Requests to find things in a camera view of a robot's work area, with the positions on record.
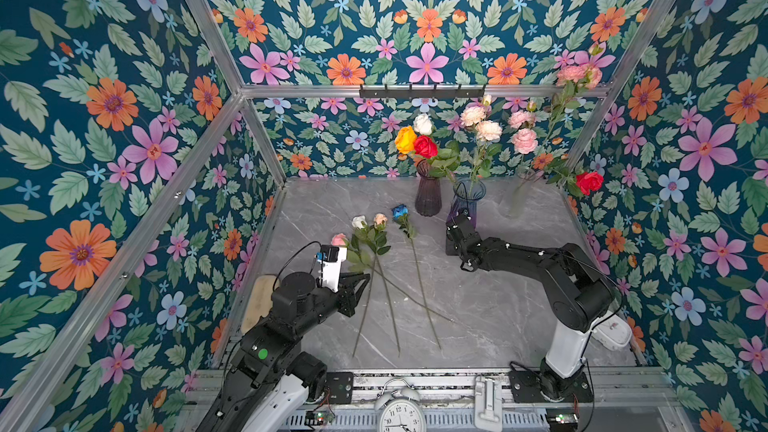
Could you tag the orange rose flower stem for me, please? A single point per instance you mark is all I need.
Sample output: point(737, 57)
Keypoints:
point(405, 140)

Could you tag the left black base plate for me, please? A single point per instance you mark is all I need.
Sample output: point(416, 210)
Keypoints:
point(337, 388)

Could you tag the white alarm clock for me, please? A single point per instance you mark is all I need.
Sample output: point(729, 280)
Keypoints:
point(399, 410)

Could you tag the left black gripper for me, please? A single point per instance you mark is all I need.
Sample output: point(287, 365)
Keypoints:
point(350, 296)

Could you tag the large red rose stem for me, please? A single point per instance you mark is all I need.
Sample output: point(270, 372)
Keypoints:
point(436, 162)

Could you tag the white clamp bracket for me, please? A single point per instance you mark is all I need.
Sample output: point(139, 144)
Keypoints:
point(488, 410)

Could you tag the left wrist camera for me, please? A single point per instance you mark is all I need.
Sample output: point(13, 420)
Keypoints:
point(331, 258)

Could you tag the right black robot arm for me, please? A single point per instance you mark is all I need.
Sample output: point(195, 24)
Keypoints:
point(578, 294)

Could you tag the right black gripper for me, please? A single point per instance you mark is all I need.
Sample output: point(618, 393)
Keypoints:
point(450, 238)

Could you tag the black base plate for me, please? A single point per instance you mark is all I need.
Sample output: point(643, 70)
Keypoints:
point(532, 386)
point(337, 388)

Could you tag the cream rose flower bunch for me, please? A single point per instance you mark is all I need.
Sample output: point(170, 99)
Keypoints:
point(487, 133)

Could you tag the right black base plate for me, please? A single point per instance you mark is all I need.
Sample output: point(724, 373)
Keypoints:
point(532, 386)

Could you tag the white rosebud flower stem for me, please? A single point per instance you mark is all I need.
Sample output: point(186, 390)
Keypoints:
point(423, 124)

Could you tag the red rose flower stem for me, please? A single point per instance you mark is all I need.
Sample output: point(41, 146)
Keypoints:
point(575, 181)

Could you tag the purple glass vase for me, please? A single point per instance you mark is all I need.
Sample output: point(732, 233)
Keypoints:
point(467, 195)

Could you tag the black hook rail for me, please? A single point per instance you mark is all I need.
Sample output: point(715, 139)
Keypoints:
point(411, 91)

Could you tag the white round device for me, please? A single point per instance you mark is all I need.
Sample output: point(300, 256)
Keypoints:
point(612, 332)

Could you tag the dark maroon glass vase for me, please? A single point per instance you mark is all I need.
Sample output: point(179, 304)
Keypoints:
point(428, 201)

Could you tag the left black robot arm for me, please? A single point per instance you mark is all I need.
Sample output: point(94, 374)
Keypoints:
point(270, 376)

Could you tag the cream white rose stem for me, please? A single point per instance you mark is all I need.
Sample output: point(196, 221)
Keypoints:
point(359, 222)

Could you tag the pink bud flower stem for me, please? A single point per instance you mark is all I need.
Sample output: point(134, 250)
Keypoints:
point(564, 114)

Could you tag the clear ribbed glass vase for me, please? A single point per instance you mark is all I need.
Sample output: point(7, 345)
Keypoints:
point(525, 178)

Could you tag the pink carnation flower stem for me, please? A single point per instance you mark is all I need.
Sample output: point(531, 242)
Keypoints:
point(522, 122)

